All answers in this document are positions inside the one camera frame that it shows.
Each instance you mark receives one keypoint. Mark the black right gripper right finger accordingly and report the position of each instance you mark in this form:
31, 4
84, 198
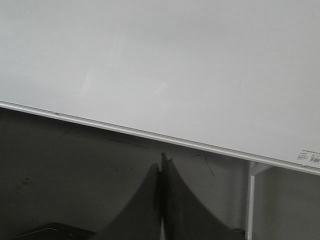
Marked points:
184, 216

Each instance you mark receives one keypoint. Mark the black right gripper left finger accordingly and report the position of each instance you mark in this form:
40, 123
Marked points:
140, 219

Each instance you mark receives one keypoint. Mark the grey whiteboard stand leg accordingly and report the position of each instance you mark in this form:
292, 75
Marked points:
254, 170

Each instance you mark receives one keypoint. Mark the aluminium whiteboard marker tray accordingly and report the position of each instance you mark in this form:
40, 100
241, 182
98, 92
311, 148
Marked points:
292, 165

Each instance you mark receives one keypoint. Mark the large white whiteboard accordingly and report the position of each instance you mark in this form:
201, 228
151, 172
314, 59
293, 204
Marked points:
237, 74

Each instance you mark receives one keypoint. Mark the dark box at bottom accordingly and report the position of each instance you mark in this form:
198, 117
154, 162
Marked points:
56, 231

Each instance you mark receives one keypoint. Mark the white barcode label sticker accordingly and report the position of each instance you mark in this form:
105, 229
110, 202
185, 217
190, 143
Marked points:
309, 156

